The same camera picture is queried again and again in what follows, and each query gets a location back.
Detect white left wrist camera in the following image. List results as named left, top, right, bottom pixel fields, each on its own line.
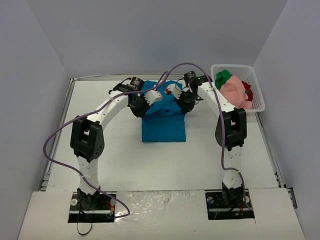
left=144, top=90, right=163, bottom=106

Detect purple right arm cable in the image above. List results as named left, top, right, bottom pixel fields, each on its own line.
left=156, top=62, right=253, bottom=210

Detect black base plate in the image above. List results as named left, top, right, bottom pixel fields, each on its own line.
left=68, top=192, right=116, bottom=224
left=205, top=190, right=255, bottom=221

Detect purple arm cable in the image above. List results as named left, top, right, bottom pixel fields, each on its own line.
left=156, top=62, right=253, bottom=210
left=42, top=71, right=169, bottom=218

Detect blue t shirt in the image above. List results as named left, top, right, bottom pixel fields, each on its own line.
left=141, top=86, right=186, bottom=143

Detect pink t shirt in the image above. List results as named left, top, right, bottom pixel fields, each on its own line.
left=220, top=75, right=253, bottom=110

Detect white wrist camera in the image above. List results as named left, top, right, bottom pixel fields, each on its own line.
left=164, top=83, right=182, bottom=100
left=144, top=90, right=163, bottom=106

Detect red t shirt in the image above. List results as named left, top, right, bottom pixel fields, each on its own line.
left=242, top=81, right=253, bottom=102

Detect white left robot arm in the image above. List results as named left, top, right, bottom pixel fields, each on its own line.
left=70, top=77, right=163, bottom=209

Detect thin black cable loop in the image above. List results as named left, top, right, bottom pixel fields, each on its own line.
left=76, top=209, right=93, bottom=236

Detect white plastic laundry basket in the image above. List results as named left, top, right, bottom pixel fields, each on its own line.
left=210, top=64, right=265, bottom=113

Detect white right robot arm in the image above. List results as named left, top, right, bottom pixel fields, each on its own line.
left=165, top=71, right=247, bottom=207

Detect green t shirt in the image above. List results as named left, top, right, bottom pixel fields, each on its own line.
left=214, top=69, right=233, bottom=91

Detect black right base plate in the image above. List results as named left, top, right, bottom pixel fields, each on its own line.
left=205, top=190, right=255, bottom=221

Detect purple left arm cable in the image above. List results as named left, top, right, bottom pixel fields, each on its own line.
left=42, top=71, right=169, bottom=218

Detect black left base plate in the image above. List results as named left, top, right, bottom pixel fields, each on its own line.
left=68, top=192, right=116, bottom=224

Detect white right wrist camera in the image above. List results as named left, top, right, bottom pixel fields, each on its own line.
left=164, top=83, right=182, bottom=100

